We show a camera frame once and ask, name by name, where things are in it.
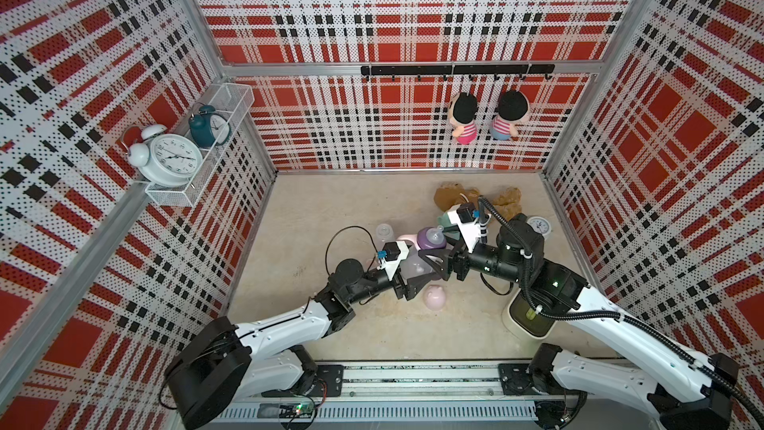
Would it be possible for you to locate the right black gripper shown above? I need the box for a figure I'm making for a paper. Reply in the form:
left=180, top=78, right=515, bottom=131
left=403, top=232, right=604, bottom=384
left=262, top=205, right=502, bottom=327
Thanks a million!
left=420, top=226, right=528, bottom=287

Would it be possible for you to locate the purple nipple ring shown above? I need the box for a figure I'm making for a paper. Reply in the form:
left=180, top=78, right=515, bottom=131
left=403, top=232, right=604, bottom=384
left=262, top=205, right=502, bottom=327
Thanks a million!
left=416, top=225, right=448, bottom=251

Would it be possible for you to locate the pink bottle cap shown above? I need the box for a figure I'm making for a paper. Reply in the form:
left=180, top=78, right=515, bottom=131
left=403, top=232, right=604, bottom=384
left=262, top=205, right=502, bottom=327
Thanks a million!
left=423, top=285, right=447, bottom=312

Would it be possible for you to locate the pink bottle handle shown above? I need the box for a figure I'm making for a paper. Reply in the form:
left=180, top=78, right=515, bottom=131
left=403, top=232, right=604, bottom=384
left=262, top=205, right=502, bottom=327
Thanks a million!
left=396, top=234, right=420, bottom=250

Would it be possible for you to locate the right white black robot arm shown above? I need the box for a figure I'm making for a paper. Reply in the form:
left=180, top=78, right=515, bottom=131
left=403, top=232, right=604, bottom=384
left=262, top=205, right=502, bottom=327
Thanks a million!
left=416, top=212, right=763, bottom=429

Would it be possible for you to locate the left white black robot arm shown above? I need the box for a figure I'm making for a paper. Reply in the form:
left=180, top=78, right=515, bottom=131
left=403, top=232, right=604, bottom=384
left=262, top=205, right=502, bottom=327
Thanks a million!
left=163, top=259, right=437, bottom=429

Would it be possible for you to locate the brown plush toy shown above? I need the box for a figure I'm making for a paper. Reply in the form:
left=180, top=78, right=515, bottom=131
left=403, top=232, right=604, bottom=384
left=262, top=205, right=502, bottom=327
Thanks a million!
left=434, top=183, right=522, bottom=220

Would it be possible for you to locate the small white alarm clock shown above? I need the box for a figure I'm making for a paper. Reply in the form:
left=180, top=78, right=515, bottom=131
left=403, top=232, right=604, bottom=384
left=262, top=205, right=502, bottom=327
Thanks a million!
left=527, top=216, right=552, bottom=239

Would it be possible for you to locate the white bin green inside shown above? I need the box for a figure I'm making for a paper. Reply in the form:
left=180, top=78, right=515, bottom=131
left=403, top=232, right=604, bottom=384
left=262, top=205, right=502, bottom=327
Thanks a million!
left=501, top=290, right=555, bottom=340

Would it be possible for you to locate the doll with pink dress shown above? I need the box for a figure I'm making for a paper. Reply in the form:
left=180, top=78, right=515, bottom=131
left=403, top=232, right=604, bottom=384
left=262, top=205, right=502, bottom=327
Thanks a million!
left=448, top=93, right=478, bottom=145

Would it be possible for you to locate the doll with striped shirt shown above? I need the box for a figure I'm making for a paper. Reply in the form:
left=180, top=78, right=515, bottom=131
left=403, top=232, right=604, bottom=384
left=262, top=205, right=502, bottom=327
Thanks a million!
left=489, top=90, right=529, bottom=141

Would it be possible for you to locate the green circuit board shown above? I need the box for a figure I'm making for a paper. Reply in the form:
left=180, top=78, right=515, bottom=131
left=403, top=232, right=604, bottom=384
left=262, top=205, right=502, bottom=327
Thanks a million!
left=277, top=402, right=316, bottom=421

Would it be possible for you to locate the teal alarm clock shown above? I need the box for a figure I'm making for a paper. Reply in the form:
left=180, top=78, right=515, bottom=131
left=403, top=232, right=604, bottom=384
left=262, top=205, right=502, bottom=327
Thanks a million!
left=188, top=105, right=232, bottom=149

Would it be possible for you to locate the large white alarm clock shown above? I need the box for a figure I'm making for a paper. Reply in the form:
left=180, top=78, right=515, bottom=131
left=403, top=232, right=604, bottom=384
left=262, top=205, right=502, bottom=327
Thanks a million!
left=127, top=125, right=204, bottom=188

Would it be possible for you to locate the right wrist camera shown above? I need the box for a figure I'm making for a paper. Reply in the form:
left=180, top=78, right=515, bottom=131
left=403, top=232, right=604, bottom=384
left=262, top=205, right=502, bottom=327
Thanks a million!
left=447, top=202, right=487, bottom=253

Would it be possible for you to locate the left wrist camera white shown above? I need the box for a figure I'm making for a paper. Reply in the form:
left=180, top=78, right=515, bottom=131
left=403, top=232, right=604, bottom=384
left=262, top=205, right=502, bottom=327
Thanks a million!
left=378, top=240, right=409, bottom=281

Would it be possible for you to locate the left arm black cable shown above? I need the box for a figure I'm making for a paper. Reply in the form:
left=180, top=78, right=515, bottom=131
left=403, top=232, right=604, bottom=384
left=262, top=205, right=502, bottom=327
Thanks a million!
left=323, top=225, right=380, bottom=279

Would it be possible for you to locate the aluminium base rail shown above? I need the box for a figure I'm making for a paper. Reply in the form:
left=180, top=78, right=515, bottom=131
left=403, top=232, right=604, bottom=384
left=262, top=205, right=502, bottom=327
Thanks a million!
left=178, top=359, right=676, bottom=425

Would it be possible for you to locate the black hook rail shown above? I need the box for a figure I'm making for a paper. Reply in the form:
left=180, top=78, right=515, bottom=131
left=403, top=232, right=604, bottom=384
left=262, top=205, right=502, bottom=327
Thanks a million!
left=360, top=64, right=556, bottom=78

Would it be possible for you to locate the white wire wall shelf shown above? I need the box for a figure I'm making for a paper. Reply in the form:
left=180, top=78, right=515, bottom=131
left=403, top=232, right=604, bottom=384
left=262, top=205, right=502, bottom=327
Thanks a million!
left=146, top=83, right=255, bottom=208

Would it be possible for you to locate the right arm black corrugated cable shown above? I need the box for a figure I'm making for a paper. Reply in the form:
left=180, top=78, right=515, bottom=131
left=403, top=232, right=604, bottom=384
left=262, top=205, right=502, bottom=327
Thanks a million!
left=476, top=195, right=764, bottom=430

